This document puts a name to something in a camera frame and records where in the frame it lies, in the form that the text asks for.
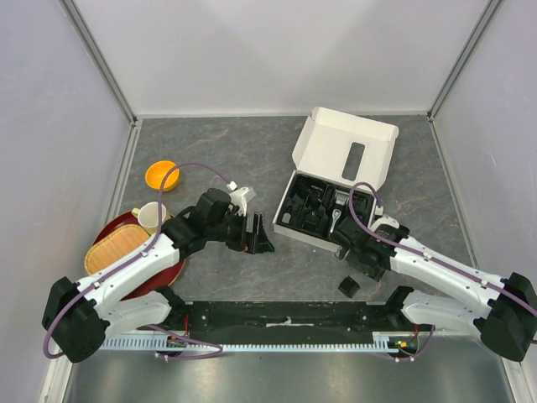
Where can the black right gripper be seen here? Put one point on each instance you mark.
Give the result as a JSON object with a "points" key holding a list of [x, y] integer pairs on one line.
{"points": [[374, 274]]}

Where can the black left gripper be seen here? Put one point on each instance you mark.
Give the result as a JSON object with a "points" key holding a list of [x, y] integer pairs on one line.
{"points": [[247, 241]]}

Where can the black comb guard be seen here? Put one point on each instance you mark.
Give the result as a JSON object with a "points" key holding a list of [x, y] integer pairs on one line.
{"points": [[349, 287]]}

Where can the black silver hair clipper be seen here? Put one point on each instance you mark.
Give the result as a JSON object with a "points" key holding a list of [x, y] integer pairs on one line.
{"points": [[338, 206]]}

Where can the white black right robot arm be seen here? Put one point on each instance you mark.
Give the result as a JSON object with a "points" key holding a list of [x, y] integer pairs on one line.
{"points": [[500, 311]]}

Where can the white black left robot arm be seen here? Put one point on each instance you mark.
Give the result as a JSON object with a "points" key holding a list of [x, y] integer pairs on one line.
{"points": [[81, 315]]}

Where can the black plastic tray insert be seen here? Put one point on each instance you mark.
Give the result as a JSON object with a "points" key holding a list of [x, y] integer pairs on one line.
{"points": [[304, 213]]}

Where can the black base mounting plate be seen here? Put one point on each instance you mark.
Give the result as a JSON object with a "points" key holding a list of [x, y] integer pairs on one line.
{"points": [[287, 322]]}

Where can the red round tray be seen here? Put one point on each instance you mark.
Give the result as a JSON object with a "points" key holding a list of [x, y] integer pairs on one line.
{"points": [[164, 278]]}

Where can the cream ceramic cup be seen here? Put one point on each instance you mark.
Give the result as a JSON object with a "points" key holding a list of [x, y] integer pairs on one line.
{"points": [[150, 216]]}

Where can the orange plastic bowl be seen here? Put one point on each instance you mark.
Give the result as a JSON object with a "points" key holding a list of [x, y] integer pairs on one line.
{"points": [[159, 172]]}

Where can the woven bamboo tray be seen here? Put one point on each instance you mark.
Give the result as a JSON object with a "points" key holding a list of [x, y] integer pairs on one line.
{"points": [[116, 245]]}

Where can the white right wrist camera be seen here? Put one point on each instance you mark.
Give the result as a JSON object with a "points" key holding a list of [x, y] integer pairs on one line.
{"points": [[379, 219]]}

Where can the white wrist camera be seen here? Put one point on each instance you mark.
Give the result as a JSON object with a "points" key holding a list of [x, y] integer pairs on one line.
{"points": [[240, 197], [379, 219]]}

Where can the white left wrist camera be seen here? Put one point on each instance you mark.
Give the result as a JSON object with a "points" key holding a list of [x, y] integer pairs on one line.
{"points": [[240, 197]]}

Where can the grey slotted cable duct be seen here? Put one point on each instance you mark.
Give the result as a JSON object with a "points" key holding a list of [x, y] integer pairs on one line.
{"points": [[151, 341]]}

